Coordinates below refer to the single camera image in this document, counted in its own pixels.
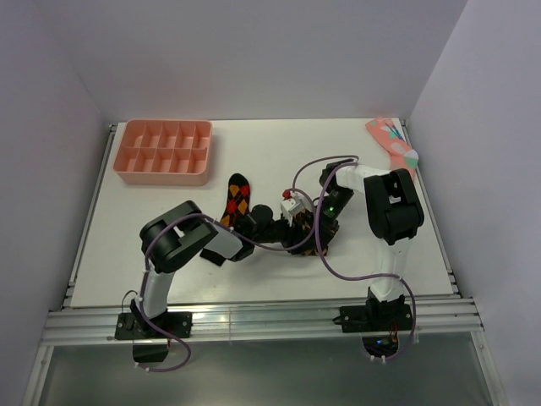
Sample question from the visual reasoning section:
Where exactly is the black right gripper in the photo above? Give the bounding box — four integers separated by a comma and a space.
304, 187, 354, 254

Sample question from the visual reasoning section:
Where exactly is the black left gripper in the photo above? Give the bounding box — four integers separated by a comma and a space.
253, 211, 316, 255

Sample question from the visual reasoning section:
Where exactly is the brown tan argyle sock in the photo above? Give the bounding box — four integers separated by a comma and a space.
293, 211, 330, 256

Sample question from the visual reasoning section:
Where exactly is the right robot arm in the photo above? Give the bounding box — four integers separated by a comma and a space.
313, 159, 424, 330

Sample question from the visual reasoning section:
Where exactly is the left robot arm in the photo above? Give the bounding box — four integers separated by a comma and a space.
130, 200, 314, 337

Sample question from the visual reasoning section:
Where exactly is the red yellow argyle sock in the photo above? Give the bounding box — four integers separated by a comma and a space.
199, 173, 253, 267

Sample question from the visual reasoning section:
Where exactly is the pink patterned sock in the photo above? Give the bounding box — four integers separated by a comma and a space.
365, 118, 419, 178

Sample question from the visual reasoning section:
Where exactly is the pink divided organizer tray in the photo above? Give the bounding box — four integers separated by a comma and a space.
113, 119, 212, 187

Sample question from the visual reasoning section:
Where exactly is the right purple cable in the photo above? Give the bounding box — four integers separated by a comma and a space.
291, 155, 419, 364

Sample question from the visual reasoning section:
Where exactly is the purple cable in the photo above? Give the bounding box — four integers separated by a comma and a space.
291, 155, 419, 364
134, 158, 360, 373

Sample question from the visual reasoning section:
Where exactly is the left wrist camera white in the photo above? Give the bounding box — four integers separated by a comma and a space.
281, 190, 314, 224

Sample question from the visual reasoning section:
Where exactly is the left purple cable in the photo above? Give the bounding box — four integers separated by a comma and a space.
134, 158, 360, 373

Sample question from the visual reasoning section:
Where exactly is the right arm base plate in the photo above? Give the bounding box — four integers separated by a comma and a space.
332, 301, 413, 333

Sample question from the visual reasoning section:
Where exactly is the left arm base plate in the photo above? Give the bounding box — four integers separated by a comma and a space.
115, 310, 194, 341

